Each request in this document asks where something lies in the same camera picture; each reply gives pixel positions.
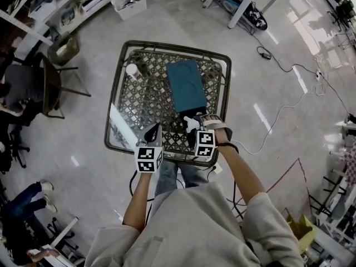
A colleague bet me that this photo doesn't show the white shelf unit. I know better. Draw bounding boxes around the white shelf unit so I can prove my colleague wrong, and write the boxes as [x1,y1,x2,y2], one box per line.
[0,0,112,46]

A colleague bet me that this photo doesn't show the person's blue jeans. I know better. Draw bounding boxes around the person's blue jeans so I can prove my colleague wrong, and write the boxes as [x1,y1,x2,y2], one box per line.
[154,160,215,197]

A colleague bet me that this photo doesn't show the black bracelet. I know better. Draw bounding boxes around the black bracelet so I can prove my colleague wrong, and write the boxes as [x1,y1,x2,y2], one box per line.
[216,142,240,154]

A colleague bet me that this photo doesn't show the black equipment bag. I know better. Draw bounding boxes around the black equipment bag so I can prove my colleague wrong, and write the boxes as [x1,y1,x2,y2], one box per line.
[215,0,269,32]

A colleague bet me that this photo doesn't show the white plastic floor bin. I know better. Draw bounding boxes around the white plastic floor bin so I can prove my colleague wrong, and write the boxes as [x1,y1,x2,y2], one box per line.
[111,0,147,21]

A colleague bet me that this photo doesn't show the white shallow box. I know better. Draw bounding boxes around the white shallow box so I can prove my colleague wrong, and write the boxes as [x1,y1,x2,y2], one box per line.
[79,0,103,12]

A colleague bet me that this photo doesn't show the white cloth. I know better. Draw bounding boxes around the white cloth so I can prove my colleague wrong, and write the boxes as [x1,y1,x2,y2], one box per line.
[183,116,205,135]

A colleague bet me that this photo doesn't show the person's right hand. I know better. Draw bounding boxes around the person's right hand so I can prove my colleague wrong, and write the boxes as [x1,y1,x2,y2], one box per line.
[202,114,233,146]

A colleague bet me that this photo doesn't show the black office chair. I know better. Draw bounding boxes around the black office chair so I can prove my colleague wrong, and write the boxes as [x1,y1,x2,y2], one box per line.
[0,126,31,175]
[327,0,356,33]

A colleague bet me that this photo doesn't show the long black cable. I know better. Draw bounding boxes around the long black cable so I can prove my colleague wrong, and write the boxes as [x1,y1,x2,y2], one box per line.
[250,29,354,116]

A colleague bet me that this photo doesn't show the white plastic jar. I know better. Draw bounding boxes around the white plastic jar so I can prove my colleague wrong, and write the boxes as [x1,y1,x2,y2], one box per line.
[125,63,139,80]

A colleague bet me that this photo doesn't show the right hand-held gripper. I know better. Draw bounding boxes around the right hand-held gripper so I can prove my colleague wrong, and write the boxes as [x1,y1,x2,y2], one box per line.
[193,114,217,158]

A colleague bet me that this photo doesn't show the black power adapter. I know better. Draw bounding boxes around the black power adapter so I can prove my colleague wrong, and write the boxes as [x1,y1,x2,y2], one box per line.
[257,46,273,60]

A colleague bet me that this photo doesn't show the person's beige sweatshirt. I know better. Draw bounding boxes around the person's beige sweatshirt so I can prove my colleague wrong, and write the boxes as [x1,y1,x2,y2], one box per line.
[85,181,304,267]

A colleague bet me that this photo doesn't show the red checkered tablecloth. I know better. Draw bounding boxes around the red checkered tablecloth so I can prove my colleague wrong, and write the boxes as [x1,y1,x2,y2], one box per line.
[343,146,356,189]

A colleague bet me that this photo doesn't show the person's right forearm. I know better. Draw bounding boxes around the person's right forearm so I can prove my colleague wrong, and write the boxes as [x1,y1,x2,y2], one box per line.
[217,145,265,219]

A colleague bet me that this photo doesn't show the yellow paper bag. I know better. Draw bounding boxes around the yellow paper bag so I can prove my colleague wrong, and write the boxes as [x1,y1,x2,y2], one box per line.
[283,207,317,253]

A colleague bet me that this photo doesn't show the olive waste bin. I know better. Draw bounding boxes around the olive waste bin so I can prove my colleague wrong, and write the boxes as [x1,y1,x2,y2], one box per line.
[47,32,81,66]

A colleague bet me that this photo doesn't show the white desk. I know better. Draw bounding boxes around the white desk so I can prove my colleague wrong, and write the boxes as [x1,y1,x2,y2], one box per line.
[27,217,80,264]

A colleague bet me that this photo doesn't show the dark folding chair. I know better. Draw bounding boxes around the dark folding chair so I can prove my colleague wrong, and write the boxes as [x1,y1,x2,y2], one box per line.
[36,51,92,120]

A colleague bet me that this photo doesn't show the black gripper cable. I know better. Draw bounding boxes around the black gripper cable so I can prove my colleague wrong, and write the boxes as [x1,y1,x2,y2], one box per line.
[129,171,154,225]

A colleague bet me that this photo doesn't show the white square table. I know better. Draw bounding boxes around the white square table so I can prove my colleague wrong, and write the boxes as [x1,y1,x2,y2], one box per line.
[200,0,287,29]

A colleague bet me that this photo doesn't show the white storage bin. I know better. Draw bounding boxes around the white storage bin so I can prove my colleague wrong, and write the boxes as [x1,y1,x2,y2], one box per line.
[27,0,56,21]

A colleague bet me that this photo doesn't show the long white cable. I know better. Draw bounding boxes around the long white cable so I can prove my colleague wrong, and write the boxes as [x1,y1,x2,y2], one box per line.
[230,90,306,155]

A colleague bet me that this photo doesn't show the person's left forearm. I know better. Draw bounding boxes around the person's left forearm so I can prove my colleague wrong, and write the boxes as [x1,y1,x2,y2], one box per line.
[122,172,155,233]

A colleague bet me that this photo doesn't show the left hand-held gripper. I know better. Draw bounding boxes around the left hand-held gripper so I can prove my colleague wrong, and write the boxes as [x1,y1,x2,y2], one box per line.
[135,122,164,174]

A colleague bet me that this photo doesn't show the dark metal lattice table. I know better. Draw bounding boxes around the dark metal lattice table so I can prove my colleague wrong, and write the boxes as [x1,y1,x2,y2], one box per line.
[104,39,233,168]

